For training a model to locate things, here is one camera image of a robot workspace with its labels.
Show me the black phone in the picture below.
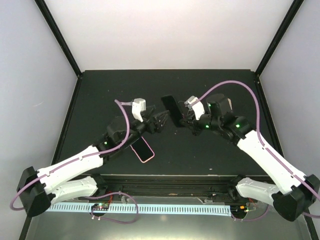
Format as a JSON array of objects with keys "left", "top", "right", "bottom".
[{"left": 161, "top": 95, "right": 184, "bottom": 128}]

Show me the beige phone case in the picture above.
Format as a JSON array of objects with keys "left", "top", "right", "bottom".
[{"left": 227, "top": 98, "right": 233, "bottom": 110}]

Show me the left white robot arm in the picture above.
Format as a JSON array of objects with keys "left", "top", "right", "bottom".
[{"left": 15, "top": 107, "right": 169, "bottom": 217}]

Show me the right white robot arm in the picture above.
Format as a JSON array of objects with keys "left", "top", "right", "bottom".
[{"left": 180, "top": 94, "right": 320, "bottom": 222}]

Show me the right controller board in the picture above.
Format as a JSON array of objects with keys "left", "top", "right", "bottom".
[{"left": 230, "top": 205, "right": 257, "bottom": 213}]

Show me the controller board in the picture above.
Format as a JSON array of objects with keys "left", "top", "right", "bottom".
[
  {"left": 91, "top": 203, "right": 109, "bottom": 211},
  {"left": 230, "top": 205, "right": 257, "bottom": 213}
]

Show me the left controller board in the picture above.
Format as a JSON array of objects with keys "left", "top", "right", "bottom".
[{"left": 91, "top": 203, "right": 109, "bottom": 211}]

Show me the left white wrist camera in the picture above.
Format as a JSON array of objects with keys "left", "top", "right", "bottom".
[{"left": 131, "top": 98, "right": 147, "bottom": 122}]

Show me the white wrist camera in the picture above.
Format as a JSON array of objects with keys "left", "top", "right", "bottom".
[
  {"left": 184, "top": 95, "right": 205, "bottom": 121},
  {"left": 131, "top": 98, "right": 147, "bottom": 122}
]

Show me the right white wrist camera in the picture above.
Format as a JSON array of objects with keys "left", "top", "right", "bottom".
[{"left": 184, "top": 95, "right": 205, "bottom": 121}]

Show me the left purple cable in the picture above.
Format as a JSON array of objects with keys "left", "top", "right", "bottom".
[{"left": 9, "top": 99, "right": 139, "bottom": 224}]

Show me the purple cable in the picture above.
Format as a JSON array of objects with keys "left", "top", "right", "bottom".
[
  {"left": 9, "top": 99, "right": 139, "bottom": 224},
  {"left": 189, "top": 80, "right": 320, "bottom": 223}
]

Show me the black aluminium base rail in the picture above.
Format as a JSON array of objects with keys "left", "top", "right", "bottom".
[{"left": 102, "top": 175, "right": 258, "bottom": 205}]

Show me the left black frame post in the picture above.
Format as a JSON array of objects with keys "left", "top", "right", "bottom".
[{"left": 34, "top": 0, "right": 82, "bottom": 78}]

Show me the black frame post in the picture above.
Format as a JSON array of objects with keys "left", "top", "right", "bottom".
[
  {"left": 34, "top": 0, "right": 82, "bottom": 78},
  {"left": 255, "top": 0, "right": 304, "bottom": 77}
]

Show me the light blue slotted cable duct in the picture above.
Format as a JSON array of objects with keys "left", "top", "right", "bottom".
[{"left": 47, "top": 202, "right": 232, "bottom": 217}]

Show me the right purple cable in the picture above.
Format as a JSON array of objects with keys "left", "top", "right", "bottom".
[{"left": 189, "top": 80, "right": 320, "bottom": 223}]

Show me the right black frame post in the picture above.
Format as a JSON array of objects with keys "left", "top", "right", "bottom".
[{"left": 255, "top": 0, "right": 304, "bottom": 77}]

